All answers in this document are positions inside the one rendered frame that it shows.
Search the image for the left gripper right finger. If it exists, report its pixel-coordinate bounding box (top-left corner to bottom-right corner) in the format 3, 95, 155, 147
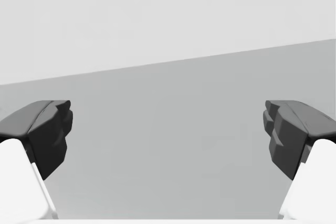
262, 100, 336, 220

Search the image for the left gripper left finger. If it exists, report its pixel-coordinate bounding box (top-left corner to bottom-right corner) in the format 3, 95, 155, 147
0, 100, 74, 220

